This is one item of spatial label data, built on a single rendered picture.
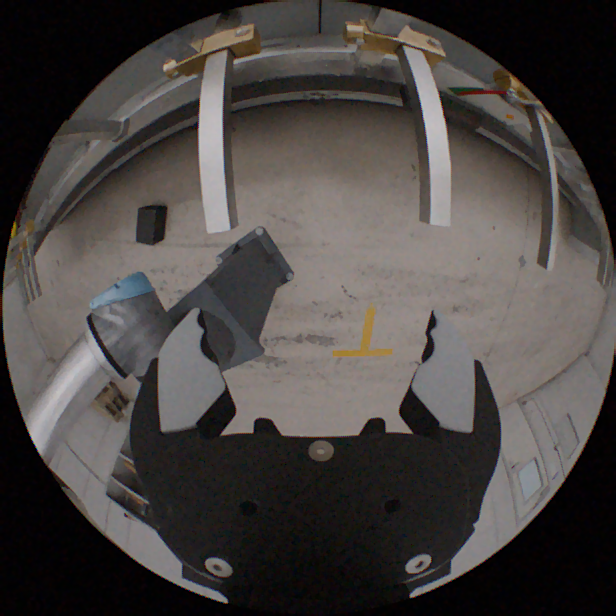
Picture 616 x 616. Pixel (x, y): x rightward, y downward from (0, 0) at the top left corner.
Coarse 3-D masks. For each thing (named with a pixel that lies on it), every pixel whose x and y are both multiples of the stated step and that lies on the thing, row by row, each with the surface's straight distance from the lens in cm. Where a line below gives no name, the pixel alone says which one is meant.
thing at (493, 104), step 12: (432, 72) 43; (444, 72) 43; (456, 72) 42; (444, 84) 47; (456, 84) 46; (468, 84) 46; (480, 84) 45; (456, 96) 51; (468, 96) 50; (480, 96) 50; (492, 96) 49; (480, 108) 55; (492, 108) 54; (504, 108) 53; (504, 120) 59; (516, 120) 58; (528, 120) 56
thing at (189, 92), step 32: (256, 64) 46; (288, 64) 44; (320, 64) 44; (352, 64) 44; (384, 64) 47; (160, 96) 55; (192, 96) 48; (256, 96) 49; (448, 96) 50; (128, 128) 58; (160, 128) 56; (512, 128) 64; (96, 160) 68; (64, 192) 90; (576, 192) 111
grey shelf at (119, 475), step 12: (120, 444) 278; (120, 456) 283; (120, 468) 287; (108, 480) 276; (120, 480) 292; (132, 480) 306; (108, 492) 286; (120, 492) 297; (132, 492) 249; (144, 492) 294; (120, 504) 295; (132, 504) 305; (132, 516) 248; (144, 516) 293; (156, 528) 263
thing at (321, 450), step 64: (192, 448) 6; (256, 448) 6; (320, 448) 6; (384, 448) 6; (192, 512) 6; (256, 512) 5; (320, 512) 5; (384, 512) 5; (448, 512) 6; (192, 576) 6; (256, 576) 5; (320, 576) 5; (384, 576) 5
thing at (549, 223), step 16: (528, 112) 49; (544, 128) 48; (544, 144) 46; (544, 160) 45; (544, 176) 44; (544, 192) 44; (544, 208) 43; (544, 224) 43; (544, 240) 43; (544, 256) 43
